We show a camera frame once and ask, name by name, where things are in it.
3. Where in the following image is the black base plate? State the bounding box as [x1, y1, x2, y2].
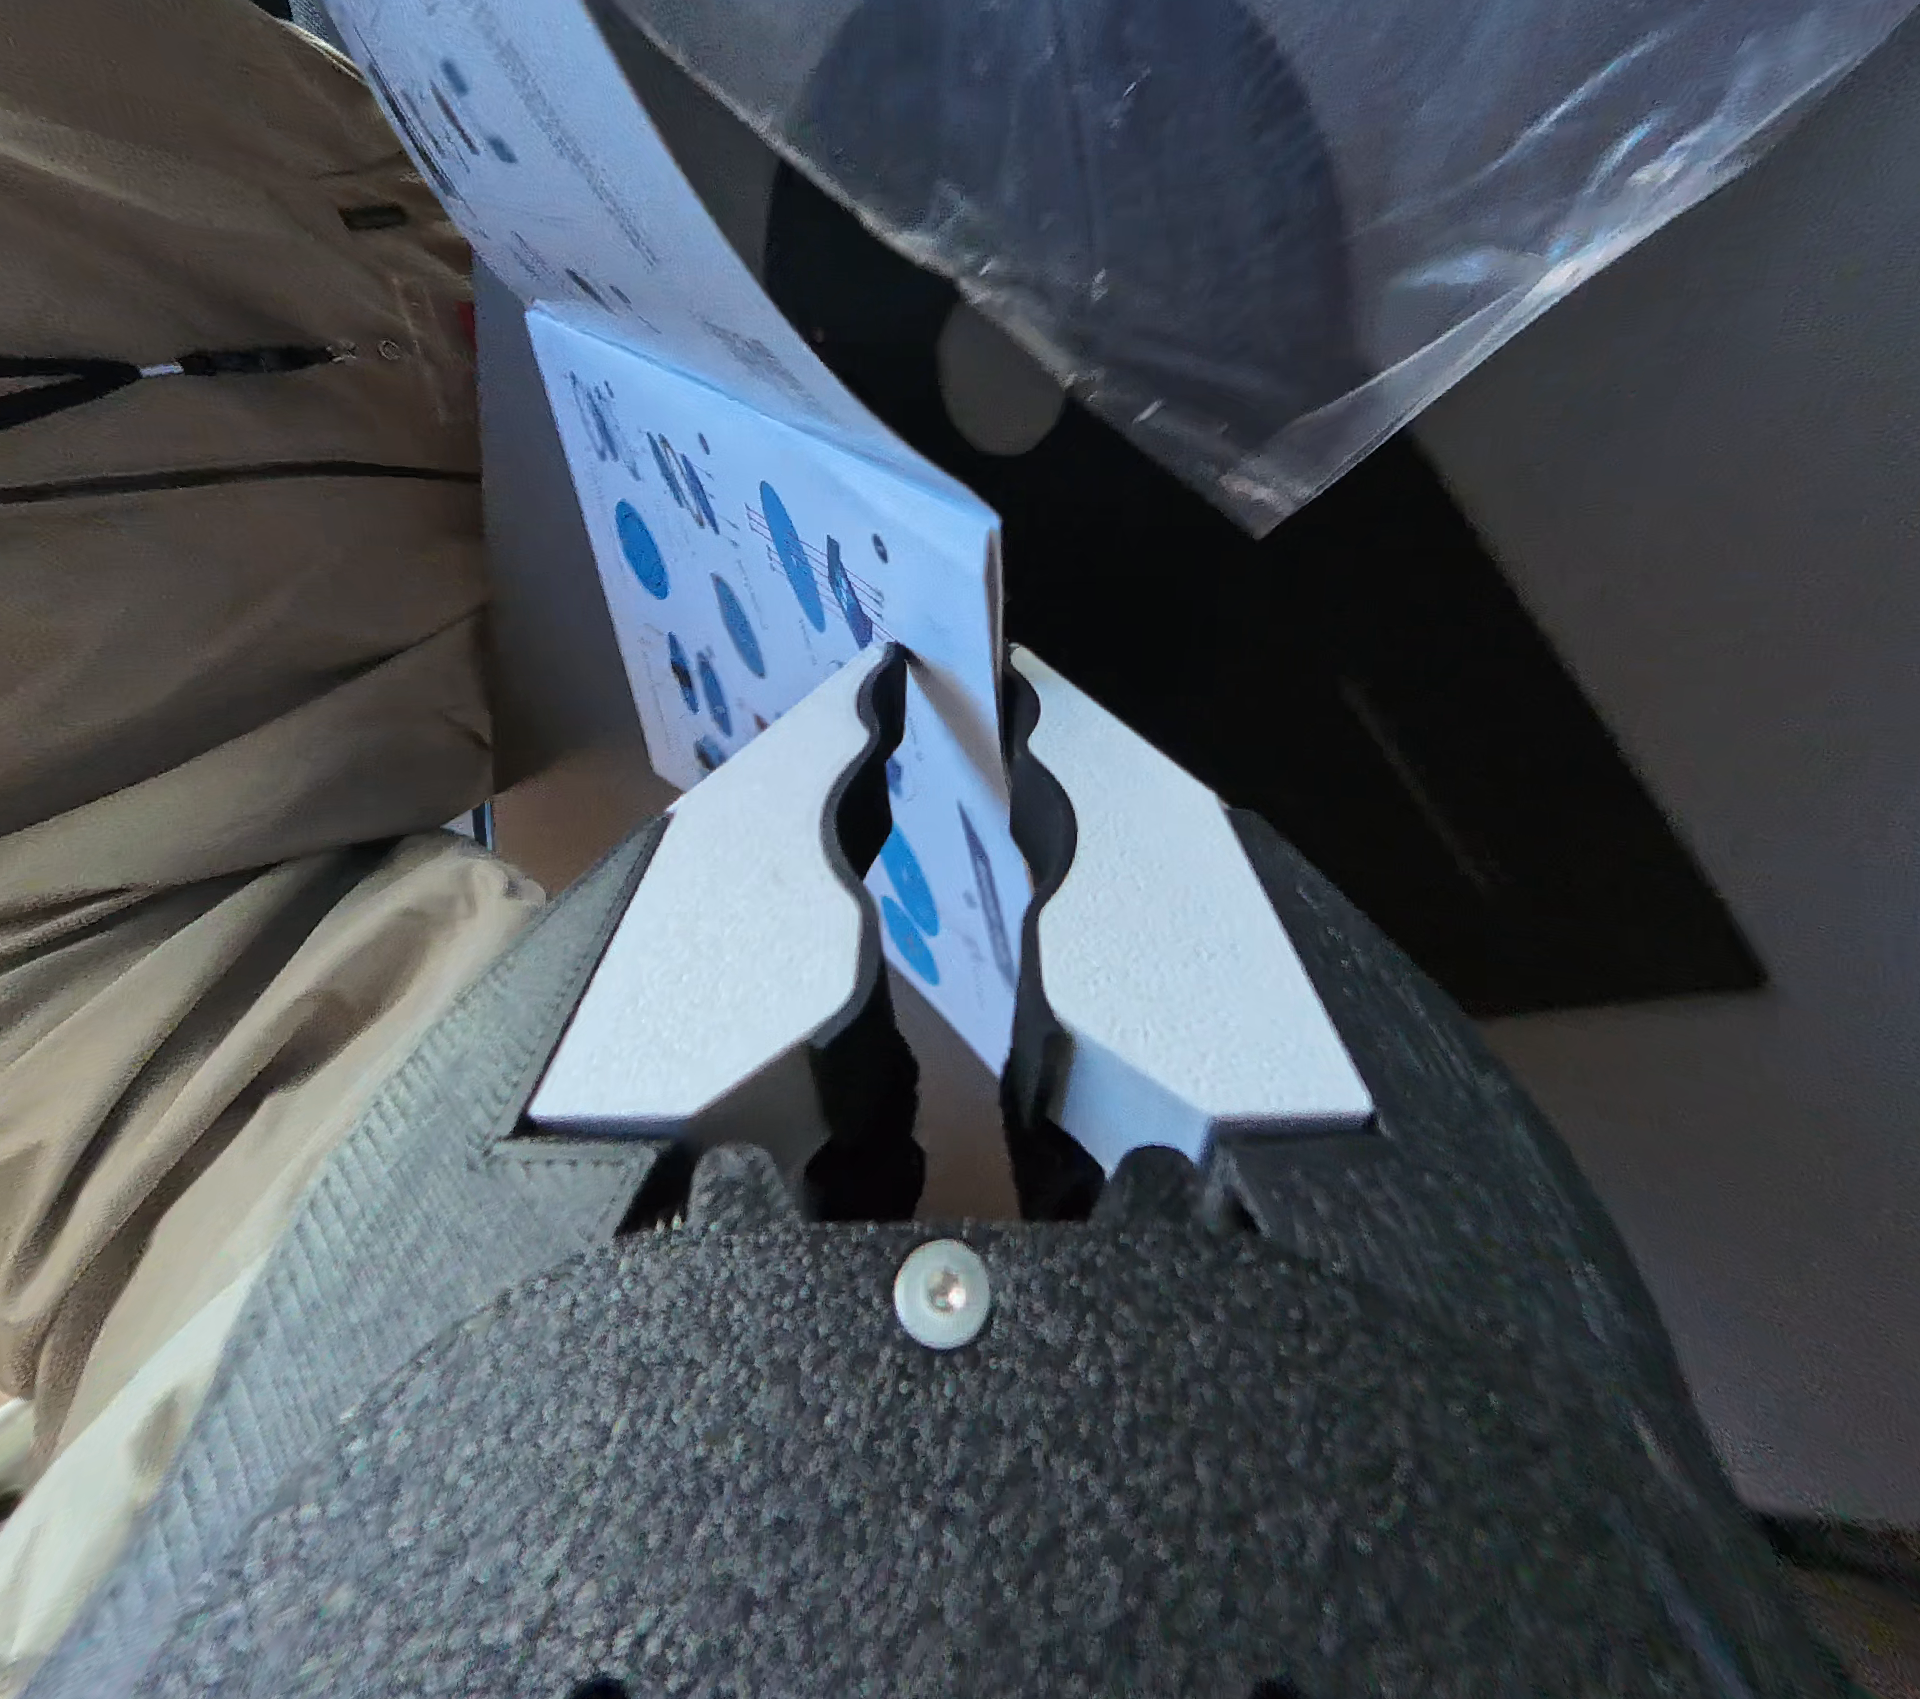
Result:
[755, 0, 1769, 1018]

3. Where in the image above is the white user manual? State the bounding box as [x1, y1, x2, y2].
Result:
[194, 0, 1040, 1084]

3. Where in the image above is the black lanyard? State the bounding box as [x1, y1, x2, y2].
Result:
[0, 338, 362, 434]

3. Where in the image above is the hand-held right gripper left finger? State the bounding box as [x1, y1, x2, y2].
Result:
[527, 646, 920, 1221]

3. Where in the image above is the clear plastic bag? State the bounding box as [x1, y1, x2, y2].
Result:
[553, 0, 1920, 538]

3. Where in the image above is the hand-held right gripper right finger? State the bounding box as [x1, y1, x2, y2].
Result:
[1001, 646, 1379, 1221]

